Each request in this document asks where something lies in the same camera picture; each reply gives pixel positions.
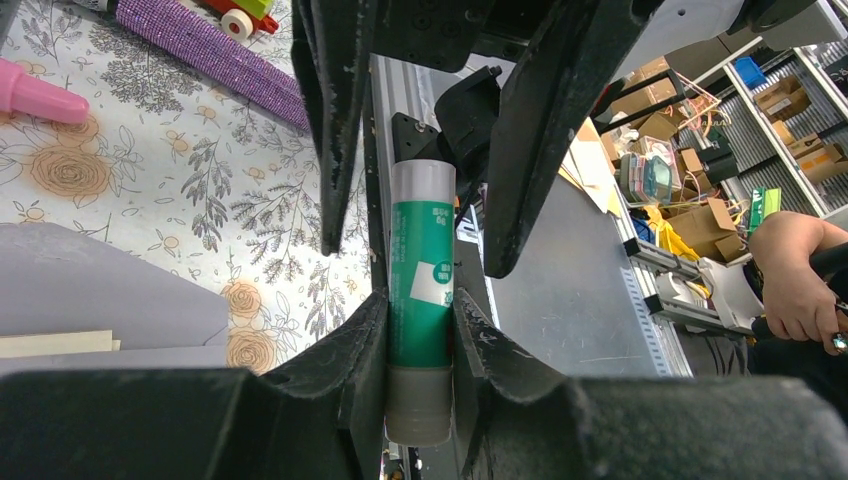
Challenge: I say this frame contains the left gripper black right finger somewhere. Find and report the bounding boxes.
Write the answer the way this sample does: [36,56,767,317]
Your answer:
[453,289,847,479]

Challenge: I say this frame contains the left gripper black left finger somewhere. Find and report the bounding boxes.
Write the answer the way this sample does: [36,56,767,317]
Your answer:
[1,289,388,479]

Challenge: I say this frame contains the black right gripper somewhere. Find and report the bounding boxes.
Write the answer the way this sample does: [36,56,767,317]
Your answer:
[291,0,656,279]

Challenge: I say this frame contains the small glue stick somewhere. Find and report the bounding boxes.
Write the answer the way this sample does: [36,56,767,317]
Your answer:
[385,159,456,447]

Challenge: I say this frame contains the tan lined letter paper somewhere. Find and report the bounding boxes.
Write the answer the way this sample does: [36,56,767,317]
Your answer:
[1,330,122,359]

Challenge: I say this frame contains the grey paper envelope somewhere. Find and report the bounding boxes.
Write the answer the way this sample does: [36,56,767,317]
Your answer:
[1,223,228,375]

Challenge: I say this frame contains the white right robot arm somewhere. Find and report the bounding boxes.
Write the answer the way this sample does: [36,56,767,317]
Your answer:
[291,1,808,278]

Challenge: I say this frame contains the operator hand background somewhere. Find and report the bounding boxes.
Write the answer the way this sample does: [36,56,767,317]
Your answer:
[748,211,847,355]

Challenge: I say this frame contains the colourful stacked brick toy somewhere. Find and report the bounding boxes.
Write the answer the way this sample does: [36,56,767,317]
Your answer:
[198,0,279,42]

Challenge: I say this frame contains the purple glitter microphone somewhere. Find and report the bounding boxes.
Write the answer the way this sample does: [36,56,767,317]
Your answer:
[78,1,310,132]

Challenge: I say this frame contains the cluttered storage shelves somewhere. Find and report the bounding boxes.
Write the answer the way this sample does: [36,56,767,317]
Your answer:
[561,40,847,263]

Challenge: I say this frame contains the floral patterned table mat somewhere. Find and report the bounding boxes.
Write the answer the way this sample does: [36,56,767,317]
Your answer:
[1,1,371,373]

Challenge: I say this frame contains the pink toy microphone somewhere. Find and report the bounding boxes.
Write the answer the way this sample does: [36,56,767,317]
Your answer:
[1,59,89,124]

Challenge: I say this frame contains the white slotted cable duct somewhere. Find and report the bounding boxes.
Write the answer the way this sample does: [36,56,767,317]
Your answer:
[612,198,694,379]

